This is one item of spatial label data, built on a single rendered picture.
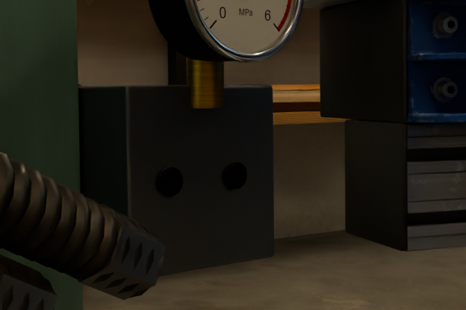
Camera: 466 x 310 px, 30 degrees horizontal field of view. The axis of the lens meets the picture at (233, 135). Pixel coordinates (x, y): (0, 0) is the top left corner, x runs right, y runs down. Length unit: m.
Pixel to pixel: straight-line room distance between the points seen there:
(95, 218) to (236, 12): 0.12
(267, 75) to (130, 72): 0.61
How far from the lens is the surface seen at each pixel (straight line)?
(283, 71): 3.52
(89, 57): 3.08
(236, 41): 0.35
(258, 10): 0.36
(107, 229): 0.27
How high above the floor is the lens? 0.62
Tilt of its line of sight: 3 degrees down
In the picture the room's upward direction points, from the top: 1 degrees counter-clockwise
